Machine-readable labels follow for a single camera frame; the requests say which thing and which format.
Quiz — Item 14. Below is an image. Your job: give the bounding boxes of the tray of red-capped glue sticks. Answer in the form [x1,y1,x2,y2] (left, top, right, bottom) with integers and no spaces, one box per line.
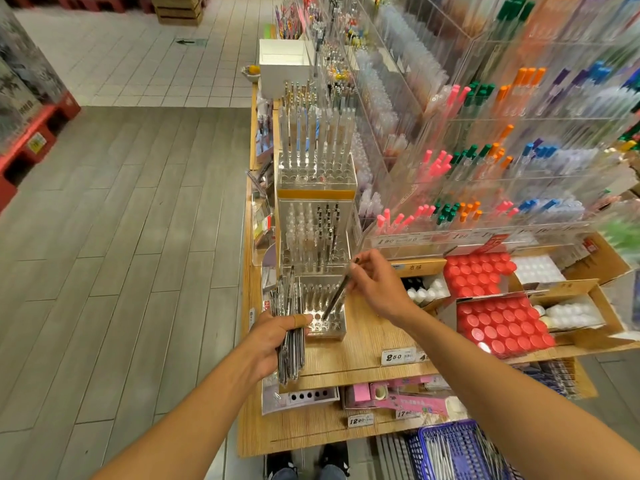
[443,251,519,299]
[456,293,557,360]

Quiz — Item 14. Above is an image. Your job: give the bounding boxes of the person's left hand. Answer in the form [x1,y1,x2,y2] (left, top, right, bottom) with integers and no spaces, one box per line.
[240,313,311,381]

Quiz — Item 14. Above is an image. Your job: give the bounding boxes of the cardboard box of white glue sticks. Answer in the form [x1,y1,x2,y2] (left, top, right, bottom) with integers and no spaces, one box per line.
[393,257,453,314]
[510,253,569,289]
[530,279,626,348]

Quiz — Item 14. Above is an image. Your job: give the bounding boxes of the blue yellow stationery packets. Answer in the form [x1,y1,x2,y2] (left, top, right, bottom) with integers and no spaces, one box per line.
[515,359,581,401]

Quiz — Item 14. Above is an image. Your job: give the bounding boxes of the wooden glue display stand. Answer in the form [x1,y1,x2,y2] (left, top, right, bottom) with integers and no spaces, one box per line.
[237,83,640,458]

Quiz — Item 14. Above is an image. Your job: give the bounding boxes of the row of hanging stationery packets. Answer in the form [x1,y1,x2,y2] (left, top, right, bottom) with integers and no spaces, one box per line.
[247,89,281,326]

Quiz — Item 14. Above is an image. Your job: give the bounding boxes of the blue shopping basket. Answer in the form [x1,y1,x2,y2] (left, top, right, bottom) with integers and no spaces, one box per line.
[405,419,521,480]

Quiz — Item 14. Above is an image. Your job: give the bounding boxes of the large tiered acrylic pen rack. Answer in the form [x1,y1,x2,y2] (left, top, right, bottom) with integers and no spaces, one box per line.
[300,0,640,261]

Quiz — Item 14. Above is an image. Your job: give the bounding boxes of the white square box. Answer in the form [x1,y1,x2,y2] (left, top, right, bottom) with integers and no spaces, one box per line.
[258,39,314,99]

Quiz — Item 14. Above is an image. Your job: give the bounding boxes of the small translucent plastic organiser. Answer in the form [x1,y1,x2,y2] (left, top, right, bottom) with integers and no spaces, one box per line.
[262,379,341,414]

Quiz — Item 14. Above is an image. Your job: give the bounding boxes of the red low goods shelf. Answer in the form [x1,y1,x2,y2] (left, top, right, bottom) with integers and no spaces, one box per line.
[5,0,151,14]
[0,91,81,211]

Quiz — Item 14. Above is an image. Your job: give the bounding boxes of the person's shoe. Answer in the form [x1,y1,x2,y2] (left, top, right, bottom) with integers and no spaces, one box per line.
[265,453,298,480]
[318,445,351,480]

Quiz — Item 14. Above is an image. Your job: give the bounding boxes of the single silver pen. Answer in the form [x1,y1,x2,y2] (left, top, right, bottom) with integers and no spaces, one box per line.
[320,257,359,321]

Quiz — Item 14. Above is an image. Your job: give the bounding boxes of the person's right shoe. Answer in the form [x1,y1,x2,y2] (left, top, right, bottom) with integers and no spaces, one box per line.
[318,445,351,480]

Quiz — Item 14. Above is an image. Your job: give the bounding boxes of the clear acrylic pen display tower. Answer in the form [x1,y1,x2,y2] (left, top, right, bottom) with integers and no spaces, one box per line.
[272,79,363,341]

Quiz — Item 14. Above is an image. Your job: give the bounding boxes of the person's left shoe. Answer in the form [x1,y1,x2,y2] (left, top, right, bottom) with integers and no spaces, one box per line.
[265,453,298,480]

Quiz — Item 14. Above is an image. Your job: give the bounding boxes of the row of black white boxes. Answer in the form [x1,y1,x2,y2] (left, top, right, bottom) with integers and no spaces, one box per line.
[0,0,69,151]

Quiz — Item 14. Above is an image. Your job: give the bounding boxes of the person's right hand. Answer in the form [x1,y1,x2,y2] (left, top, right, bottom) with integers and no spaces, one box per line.
[347,249,416,326]

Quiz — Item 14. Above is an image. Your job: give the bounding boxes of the person's right forearm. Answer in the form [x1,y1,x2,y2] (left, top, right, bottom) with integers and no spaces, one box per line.
[395,305,640,480]

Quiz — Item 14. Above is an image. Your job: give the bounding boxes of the person's left forearm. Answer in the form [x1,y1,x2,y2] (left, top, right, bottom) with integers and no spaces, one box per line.
[92,355,271,480]

